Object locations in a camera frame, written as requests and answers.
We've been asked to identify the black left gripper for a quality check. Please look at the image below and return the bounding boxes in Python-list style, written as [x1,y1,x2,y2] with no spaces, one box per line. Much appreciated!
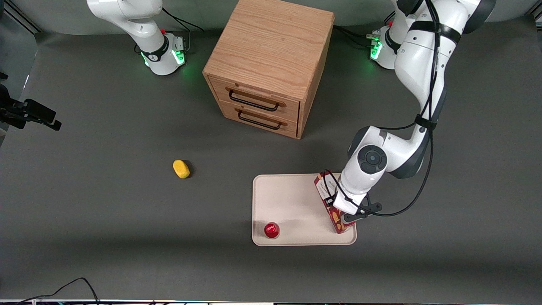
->
[342,211,368,224]

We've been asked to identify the red cookie box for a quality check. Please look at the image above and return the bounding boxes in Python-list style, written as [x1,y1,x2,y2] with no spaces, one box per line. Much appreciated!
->
[314,171,357,234]

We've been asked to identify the cream plastic tray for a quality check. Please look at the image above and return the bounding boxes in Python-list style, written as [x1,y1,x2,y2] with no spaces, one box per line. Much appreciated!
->
[252,173,357,247]

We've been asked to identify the wooden drawer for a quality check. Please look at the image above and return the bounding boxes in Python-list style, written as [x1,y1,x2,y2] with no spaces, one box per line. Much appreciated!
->
[209,77,301,123]
[218,100,300,139]

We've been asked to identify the yellow sponge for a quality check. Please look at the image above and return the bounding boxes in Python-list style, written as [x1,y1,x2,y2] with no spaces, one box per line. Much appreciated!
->
[172,159,191,179]

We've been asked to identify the wooden drawer cabinet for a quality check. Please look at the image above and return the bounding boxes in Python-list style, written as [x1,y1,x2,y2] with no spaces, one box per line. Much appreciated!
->
[202,0,335,140]

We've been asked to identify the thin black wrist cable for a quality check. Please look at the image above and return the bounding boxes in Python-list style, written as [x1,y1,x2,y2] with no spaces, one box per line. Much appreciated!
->
[321,169,353,205]

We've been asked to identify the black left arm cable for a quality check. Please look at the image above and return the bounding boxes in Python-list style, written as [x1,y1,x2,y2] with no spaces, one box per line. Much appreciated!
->
[364,0,441,218]

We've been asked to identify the black drawer handle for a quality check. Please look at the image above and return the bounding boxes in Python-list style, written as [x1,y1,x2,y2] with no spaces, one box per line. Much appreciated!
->
[228,88,281,113]
[237,109,283,130]

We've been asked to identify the black base cables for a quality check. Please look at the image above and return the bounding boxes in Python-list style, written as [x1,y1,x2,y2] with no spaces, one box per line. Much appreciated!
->
[333,24,384,50]
[162,7,205,33]

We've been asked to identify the black table cable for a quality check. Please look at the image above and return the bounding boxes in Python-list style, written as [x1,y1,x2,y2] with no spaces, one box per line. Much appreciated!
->
[16,277,100,304]

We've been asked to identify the black camera stand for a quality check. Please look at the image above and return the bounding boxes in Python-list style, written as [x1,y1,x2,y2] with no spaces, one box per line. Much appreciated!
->
[0,72,63,132]

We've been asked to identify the black frame rail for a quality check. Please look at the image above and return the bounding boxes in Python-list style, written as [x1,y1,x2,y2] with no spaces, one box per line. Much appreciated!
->
[0,0,43,35]

